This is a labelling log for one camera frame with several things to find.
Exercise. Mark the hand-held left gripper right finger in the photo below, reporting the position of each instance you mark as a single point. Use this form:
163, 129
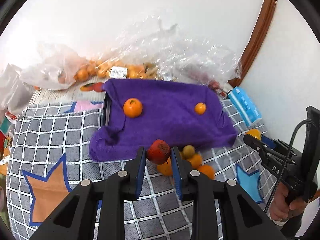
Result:
177, 175

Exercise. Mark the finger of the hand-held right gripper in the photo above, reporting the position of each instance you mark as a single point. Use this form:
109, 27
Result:
255, 142
272, 142

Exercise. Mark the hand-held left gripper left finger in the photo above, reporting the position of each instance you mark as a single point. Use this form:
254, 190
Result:
140, 175

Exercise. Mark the small orange tangerine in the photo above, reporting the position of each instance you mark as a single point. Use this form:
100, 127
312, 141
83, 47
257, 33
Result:
200, 108
253, 132
195, 160
207, 171

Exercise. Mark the large orange tangerine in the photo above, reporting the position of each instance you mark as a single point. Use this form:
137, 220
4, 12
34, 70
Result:
133, 107
165, 169

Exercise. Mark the small yellow-green fruit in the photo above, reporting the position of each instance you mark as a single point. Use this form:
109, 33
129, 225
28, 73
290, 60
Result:
188, 150

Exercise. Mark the red cherry tomato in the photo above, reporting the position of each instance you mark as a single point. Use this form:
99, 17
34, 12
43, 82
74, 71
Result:
158, 152

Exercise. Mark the purple towel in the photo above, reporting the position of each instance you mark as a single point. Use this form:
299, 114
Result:
170, 120

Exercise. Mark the pile of red fruits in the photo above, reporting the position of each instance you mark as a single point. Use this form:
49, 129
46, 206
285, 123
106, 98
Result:
217, 86

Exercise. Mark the person's right hand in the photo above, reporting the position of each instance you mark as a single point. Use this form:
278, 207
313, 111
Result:
281, 205

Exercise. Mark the blue tissue pack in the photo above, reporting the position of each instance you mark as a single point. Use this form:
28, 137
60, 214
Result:
246, 106

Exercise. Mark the grey checked star blanket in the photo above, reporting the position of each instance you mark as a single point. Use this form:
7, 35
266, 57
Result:
50, 135

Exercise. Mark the white barcode label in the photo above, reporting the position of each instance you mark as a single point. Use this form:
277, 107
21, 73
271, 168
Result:
118, 72

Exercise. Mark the pile of bagged tangerines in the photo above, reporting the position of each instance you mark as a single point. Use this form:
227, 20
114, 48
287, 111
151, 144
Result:
82, 74

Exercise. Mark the fruit printed sheet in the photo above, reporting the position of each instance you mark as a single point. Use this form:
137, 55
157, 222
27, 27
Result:
55, 96

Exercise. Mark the large clear plastic bag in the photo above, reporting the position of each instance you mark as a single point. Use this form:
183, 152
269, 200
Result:
155, 42

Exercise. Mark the white plastic bag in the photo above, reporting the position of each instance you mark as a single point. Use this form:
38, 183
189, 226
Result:
12, 87

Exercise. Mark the brown wooden door frame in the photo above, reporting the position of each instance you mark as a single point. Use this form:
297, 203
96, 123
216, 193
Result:
262, 30

